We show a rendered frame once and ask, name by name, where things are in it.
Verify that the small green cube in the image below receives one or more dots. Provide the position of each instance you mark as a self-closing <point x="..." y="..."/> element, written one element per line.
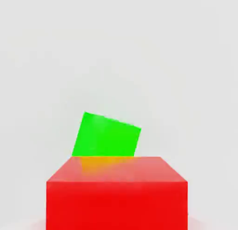
<point x="106" y="136"/>

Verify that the small red cube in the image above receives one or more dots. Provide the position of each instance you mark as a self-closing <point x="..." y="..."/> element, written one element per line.
<point x="116" y="202"/>

